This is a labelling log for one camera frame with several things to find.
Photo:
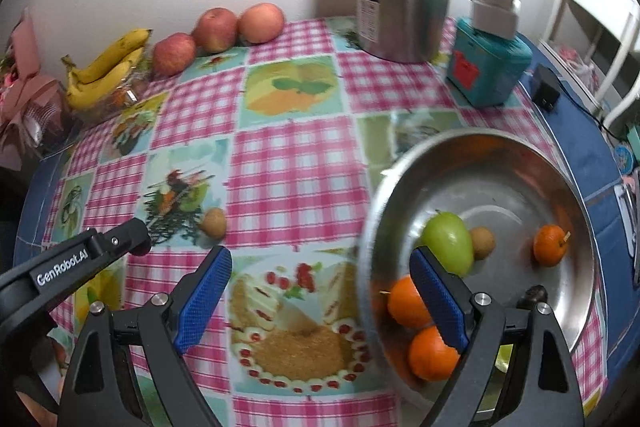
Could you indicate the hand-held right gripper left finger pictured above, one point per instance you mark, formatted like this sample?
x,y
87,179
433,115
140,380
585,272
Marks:
x,y
202,302

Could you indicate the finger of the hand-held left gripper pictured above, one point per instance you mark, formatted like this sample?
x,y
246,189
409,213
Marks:
x,y
127,238

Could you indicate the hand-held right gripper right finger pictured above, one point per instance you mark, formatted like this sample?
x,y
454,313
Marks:
x,y
440,297

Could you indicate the orange mandarin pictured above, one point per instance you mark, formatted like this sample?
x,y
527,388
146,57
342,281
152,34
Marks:
x,y
432,354
405,304
550,247

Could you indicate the oblong green apple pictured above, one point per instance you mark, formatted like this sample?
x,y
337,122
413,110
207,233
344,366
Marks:
x,y
447,242

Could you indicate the brown kiwi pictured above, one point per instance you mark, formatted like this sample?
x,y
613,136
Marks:
x,y
484,243
214,222

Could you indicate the dark purple plum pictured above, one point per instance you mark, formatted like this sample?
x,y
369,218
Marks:
x,y
534,294

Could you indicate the round steel basin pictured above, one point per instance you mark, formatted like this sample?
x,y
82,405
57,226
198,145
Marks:
x,y
500,187

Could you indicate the pink checked fruit-print tablecloth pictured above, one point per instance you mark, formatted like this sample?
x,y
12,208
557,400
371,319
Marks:
x,y
290,167

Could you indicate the yellow banana bunch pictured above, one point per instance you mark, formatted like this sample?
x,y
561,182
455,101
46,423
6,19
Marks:
x,y
100,72

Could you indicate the pink flower bouquet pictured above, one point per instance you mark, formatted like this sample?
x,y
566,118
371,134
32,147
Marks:
x,y
30,97

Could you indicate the red apple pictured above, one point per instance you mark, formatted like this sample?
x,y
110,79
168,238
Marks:
x,y
261,23
215,29
173,53

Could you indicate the teal box with red label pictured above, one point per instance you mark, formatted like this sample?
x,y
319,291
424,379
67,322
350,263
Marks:
x,y
487,69

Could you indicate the black power adapter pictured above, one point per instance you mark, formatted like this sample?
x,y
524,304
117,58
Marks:
x,y
545,88

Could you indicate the pink cloth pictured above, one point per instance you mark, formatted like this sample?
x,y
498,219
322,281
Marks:
x,y
577,64

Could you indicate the white power adapter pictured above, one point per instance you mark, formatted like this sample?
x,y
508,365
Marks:
x,y
495,9

